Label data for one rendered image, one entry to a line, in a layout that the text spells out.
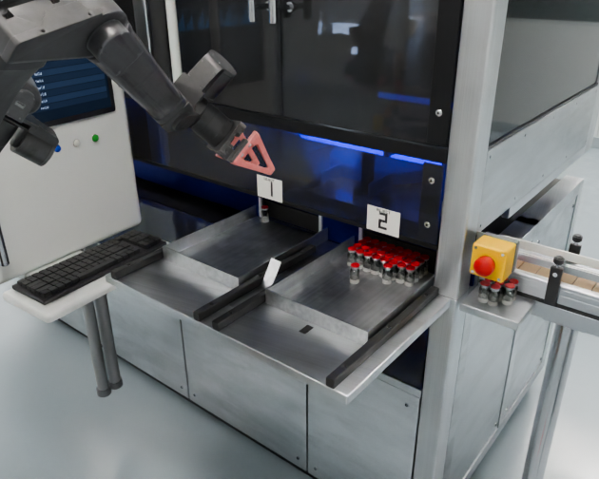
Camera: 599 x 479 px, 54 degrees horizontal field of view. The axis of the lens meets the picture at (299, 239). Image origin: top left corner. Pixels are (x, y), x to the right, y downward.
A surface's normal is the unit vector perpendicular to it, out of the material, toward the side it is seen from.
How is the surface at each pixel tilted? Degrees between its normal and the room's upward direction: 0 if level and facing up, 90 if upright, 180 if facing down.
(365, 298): 0
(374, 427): 90
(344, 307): 0
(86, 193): 90
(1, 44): 85
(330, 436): 90
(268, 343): 0
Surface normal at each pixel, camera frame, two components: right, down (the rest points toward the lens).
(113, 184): 0.82, 0.25
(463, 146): -0.62, 0.34
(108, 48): 0.68, 0.73
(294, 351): 0.00, -0.90
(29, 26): 0.46, -0.43
